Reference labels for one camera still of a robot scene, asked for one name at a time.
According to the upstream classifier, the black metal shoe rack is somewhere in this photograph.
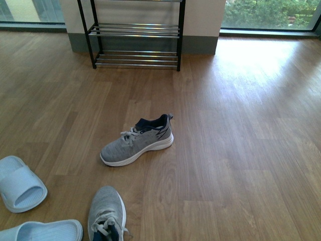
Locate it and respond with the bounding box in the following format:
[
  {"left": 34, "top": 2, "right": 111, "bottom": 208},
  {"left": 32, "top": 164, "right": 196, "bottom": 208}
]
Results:
[{"left": 77, "top": 1, "right": 186, "bottom": 71}]

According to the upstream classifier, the grey knit sneaker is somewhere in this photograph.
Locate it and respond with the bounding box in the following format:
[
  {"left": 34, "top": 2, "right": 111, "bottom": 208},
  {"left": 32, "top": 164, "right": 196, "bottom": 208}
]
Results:
[
  {"left": 88, "top": 186, "right": 127, "bottom": 240},
  {"left": 100, "top": 113, "right": 174, "bottom": 167}
]

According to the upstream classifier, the dark window frame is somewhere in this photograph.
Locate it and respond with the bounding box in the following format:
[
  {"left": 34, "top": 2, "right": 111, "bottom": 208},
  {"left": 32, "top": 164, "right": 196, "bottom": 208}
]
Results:
[{"left": 220, "top": 1, "right": 320, "bottom": 39}]

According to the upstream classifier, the light blue slipper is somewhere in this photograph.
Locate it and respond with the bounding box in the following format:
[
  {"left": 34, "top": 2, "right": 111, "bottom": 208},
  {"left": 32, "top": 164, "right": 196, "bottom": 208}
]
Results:
[
  {"left": 1, "top": 219, "right": 83, "bottom": 240},
  {"left": 1, "top": 156, "right": 48, "bottom": 213}
]

